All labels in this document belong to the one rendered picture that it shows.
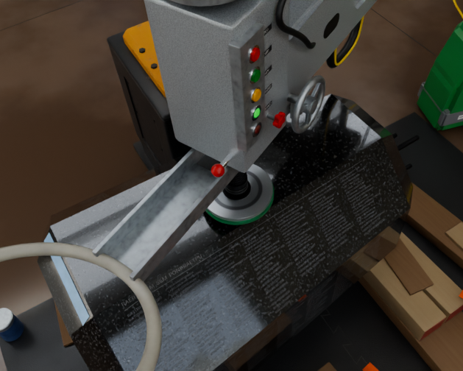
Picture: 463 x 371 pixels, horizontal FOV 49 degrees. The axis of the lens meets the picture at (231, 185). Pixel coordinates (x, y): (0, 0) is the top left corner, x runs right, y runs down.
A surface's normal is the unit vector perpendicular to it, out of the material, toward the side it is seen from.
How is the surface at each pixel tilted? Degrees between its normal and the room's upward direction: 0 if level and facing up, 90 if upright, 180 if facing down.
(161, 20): 90
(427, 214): 0
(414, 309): 0
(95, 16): 0
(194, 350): 45
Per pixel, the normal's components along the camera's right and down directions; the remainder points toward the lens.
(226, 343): 0.35, 0.02
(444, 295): -0.07, -0.60
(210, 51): -0.57, 0.68
